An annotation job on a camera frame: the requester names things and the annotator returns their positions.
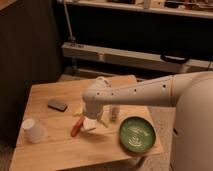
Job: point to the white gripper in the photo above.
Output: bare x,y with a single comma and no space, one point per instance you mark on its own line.
93,111

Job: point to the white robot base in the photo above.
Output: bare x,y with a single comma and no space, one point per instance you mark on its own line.
192,144

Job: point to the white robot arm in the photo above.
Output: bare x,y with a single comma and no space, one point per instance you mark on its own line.
163,91

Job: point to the green ceramic bowl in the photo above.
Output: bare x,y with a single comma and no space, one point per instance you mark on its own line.
136,134

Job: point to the white folded cloth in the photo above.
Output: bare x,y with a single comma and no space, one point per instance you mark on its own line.
88,125

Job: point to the clear plastic bottle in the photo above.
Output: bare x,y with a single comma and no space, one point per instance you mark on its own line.
114,111

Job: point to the dark grey sponge block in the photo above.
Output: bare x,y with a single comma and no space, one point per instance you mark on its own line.
57,105

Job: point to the wooden table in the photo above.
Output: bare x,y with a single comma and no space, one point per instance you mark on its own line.
59,150

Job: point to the white paper cup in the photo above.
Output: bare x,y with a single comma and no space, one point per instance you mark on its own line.
33,130

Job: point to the metal shelf rack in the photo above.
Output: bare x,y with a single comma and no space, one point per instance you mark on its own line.
136,34

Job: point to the black handle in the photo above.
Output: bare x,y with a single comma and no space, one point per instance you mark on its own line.
172,59

